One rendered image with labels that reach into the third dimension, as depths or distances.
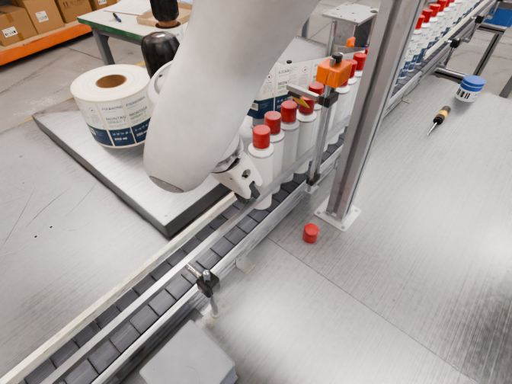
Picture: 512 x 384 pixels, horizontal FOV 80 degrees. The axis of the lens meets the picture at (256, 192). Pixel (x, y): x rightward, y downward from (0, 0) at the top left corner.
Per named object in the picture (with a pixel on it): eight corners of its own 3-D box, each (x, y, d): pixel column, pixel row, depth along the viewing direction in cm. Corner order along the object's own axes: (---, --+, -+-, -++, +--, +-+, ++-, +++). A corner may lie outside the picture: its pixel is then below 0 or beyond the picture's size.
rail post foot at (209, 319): (222, 299, 60) (222, 297, 60) (231, 307, 59) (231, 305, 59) (200, 320, 57) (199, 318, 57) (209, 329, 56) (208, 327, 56)
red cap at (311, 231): (313, 229, 72) (315, 221, 69) (319, 241, 69) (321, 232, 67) (300, 232, 71) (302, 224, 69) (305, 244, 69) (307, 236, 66)
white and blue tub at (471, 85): (451, 92, 115) (460, 74, 110) (470, 92, 115) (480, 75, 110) (459, 102, 110) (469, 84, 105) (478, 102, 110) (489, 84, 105)
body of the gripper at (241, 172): (256, 145, 49) (269, 179, 58) (211, 121, 53) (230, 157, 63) (226, 180, 47) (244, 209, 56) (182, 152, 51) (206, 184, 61)
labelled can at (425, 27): (401, 65, 119) (423, 6, 104) (414, 69, 117) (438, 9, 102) (396, 70, 116) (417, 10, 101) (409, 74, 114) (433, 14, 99)
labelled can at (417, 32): (394, 72, 115) (414, 11, 100) (407, 76, 113) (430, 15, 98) (388, 77, 113) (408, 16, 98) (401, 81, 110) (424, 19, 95)
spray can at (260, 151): (262, 190, 73) (264, 117, 58) (276, 203, 71) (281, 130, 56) (244, 200, 71) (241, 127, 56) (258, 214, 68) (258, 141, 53)
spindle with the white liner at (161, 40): (185, 135, 88) (161, 24, 67) (206, 148, 84) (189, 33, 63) (160, 150, 84) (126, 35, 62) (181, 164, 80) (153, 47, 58)
